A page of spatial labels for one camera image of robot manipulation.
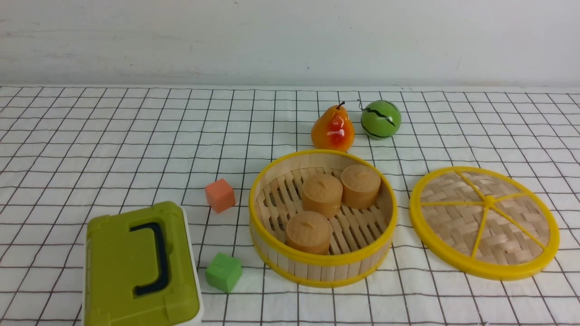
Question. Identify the yellow woven steamer lid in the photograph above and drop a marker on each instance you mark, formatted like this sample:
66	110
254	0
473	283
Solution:
484	223

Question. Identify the yellow bamboo steamer basket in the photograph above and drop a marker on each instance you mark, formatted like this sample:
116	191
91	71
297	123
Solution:
360	240

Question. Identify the brown bun middle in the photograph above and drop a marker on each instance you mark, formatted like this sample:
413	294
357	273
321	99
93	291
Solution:
322	193

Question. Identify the brown bun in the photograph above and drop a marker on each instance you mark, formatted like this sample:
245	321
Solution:
360	186
322	193
308	232

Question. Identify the orange toy pear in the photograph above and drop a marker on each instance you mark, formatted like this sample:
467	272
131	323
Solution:
333	130

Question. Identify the brown bun front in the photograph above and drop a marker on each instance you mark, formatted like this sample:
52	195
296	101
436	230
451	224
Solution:
308	232

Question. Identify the brown bun back right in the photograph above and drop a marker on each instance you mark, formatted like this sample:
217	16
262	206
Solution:
360	186

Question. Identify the orange foam cube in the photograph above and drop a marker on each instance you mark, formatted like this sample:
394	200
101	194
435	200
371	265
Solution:
220	196

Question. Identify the green toy watermelon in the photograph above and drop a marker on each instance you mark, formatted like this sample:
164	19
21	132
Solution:
380	119

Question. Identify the green foam cube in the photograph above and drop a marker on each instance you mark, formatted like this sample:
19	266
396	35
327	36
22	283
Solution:
223	272

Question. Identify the green lidded storage box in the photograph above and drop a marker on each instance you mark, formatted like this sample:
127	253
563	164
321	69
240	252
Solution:
140	270

